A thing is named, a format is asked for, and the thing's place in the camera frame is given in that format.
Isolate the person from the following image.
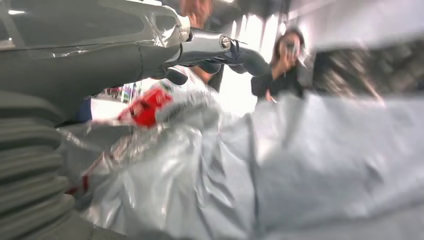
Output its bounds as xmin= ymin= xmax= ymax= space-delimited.
xmin=178 ymin=0 xmax=227 ymax=93
xmin=251 ymin=28 xmax=315 ymax=101

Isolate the grey mailer bag black frame print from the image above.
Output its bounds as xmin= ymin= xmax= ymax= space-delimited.
xmin=56 ymin=84 xmax=424 ymax=240

